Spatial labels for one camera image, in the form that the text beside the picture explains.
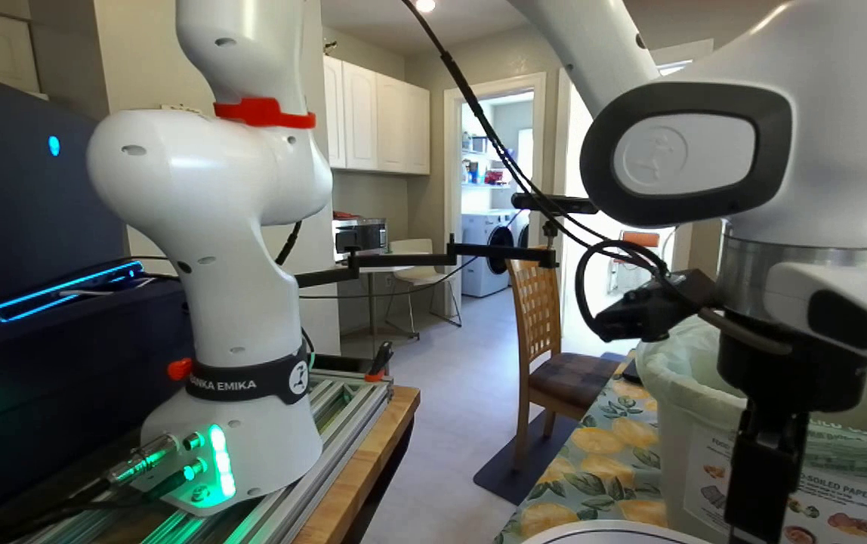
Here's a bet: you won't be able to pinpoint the dark blue floor mat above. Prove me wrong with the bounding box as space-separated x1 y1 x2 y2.
471 406 579 509

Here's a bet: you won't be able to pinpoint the white wall cabinets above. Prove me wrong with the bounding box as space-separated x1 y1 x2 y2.
319 54 432 179

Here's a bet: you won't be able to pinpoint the lemon print tablecloth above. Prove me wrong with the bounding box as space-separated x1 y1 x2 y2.
495 376 676 544

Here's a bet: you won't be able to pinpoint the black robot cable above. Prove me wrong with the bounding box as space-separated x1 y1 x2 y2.
399 0 674 342

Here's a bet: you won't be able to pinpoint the black bar camera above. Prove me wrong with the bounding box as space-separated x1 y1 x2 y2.
508 190 600 218

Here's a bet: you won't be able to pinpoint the white herb print plate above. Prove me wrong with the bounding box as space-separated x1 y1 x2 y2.
522 516 713 544

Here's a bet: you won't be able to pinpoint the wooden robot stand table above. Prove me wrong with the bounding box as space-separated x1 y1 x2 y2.
293 384 424 544

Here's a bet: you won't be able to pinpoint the lattice back wooden chair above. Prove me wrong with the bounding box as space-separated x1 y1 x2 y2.
503 254 621 471

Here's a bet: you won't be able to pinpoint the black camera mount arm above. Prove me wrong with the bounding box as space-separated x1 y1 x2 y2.
293 233 562 292

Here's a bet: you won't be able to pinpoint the small black appliance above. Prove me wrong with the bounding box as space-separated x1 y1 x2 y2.
332 218 388 258

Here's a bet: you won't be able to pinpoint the black equipment case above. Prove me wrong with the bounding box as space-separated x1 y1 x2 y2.
0 275 192 516

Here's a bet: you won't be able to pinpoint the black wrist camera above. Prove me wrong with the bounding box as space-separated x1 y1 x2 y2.
592 270 728 344

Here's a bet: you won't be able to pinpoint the aluminium base plate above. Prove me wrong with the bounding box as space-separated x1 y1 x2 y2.
17 367 394 544

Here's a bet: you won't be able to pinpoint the white chair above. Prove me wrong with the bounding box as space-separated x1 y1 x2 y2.
382 237 465 336

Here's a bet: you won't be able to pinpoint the white compost bin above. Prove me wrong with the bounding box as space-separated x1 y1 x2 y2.
637 314 867 544

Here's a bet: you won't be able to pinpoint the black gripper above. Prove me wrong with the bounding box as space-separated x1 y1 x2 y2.
715 317 867 544

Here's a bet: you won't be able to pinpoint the white washing machine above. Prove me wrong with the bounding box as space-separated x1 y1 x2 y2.
458 210 532 300

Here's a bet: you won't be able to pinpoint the plaid seat cushion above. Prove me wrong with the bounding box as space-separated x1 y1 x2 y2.
525 352 621 412

